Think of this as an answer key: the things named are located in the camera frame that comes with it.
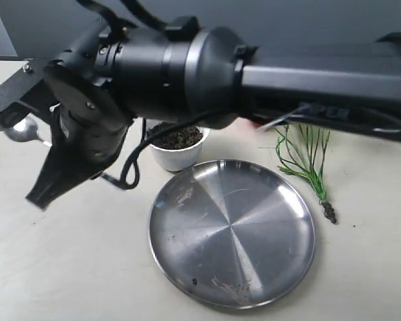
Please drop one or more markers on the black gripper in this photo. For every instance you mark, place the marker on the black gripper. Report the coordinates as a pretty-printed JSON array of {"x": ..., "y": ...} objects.
[{"x": 93, "y": 126}]

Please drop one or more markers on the metal spoon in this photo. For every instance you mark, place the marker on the metal spoon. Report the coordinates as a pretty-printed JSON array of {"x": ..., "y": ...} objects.
[{"x": 25, "y": 131}]

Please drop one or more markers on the artificial red flower plant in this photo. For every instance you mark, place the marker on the artificial red flower plant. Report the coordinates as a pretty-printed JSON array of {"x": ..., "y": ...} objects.
[{"x": 300, "y": 150}]

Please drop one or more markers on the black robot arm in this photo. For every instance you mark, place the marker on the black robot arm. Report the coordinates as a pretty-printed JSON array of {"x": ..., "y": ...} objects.
[{"x": 186, "y": 75}]

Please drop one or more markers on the white scalloped pot with soil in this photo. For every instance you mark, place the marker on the white scalloped pot with soil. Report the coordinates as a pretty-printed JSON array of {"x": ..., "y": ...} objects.
[{"x": 179, "y": 150}]

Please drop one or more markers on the round steel plate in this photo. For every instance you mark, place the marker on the round steel plate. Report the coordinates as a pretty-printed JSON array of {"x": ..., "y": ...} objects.
[{"x": 232, "y": 234}]

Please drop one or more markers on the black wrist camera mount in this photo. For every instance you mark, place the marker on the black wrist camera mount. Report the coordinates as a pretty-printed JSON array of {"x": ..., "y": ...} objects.
[{"x": 25, "y": 92}]

